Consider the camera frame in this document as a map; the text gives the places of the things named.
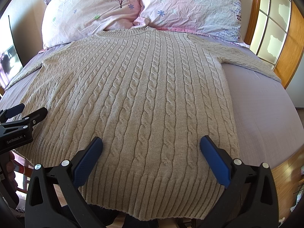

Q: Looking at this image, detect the person's hand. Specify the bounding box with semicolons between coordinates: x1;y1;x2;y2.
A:
5;151;19;206

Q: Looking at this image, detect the dark framed mirror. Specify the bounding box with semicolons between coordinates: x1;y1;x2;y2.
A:
0;15;23;89

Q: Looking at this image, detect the lavender bed sheet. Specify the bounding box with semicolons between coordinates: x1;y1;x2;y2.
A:
1;29;303;174

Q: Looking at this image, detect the pink tree print pillow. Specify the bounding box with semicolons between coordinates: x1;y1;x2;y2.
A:
42;0;141;49

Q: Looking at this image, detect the beige cable knit sweater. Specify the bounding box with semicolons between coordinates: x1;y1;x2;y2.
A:
12;28;277;220

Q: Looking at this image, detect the pink floral pillow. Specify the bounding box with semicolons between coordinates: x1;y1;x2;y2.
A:
133;0;248;47

